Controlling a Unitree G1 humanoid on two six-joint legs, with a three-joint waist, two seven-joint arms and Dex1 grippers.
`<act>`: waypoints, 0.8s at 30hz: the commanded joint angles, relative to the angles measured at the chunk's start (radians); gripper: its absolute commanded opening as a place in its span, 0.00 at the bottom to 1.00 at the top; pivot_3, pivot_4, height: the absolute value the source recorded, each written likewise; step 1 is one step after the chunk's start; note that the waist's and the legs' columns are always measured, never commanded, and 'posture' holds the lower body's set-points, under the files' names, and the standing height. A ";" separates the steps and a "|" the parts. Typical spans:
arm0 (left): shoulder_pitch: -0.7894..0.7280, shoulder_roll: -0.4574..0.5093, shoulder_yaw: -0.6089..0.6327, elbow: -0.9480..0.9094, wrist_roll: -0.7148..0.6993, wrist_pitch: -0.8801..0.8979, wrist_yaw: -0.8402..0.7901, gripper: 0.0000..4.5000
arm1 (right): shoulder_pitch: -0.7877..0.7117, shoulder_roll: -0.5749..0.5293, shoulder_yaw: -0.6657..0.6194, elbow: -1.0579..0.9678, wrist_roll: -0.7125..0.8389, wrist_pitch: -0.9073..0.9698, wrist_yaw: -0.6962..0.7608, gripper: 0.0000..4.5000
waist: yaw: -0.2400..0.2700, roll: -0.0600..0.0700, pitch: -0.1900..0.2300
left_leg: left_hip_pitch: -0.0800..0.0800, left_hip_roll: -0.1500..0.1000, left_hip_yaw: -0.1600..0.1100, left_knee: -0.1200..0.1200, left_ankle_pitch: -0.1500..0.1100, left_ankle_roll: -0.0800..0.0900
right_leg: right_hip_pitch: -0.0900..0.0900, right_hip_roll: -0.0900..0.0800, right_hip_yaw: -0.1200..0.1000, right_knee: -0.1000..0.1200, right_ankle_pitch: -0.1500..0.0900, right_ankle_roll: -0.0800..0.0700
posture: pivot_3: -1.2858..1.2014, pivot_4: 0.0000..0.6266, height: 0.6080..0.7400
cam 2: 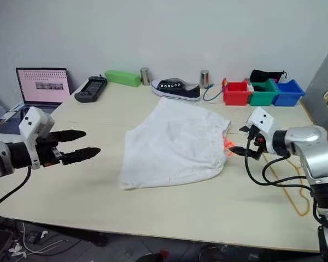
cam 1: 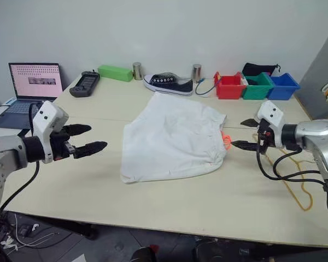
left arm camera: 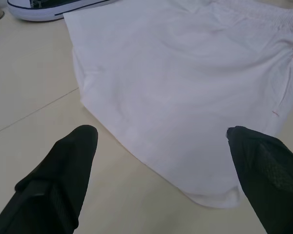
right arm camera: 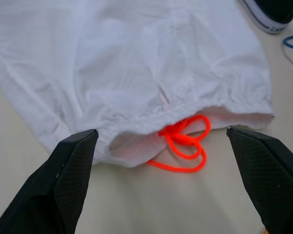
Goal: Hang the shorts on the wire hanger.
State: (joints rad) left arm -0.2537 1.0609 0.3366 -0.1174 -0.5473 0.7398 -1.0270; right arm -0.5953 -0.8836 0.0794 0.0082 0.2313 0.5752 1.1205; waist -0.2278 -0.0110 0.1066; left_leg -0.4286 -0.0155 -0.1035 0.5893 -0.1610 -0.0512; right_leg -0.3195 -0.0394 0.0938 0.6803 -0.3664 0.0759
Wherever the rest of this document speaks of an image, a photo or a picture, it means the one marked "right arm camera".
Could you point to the blue and white object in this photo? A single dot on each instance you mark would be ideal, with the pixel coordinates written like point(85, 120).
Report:
point(276, 12)

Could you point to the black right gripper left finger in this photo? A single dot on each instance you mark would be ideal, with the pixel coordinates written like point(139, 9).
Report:
point(51, 185)

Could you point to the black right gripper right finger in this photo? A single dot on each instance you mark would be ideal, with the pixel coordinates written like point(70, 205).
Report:
point(271, 175)

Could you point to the white pleated fabric garment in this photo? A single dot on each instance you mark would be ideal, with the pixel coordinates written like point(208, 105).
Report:
point(127, 63)

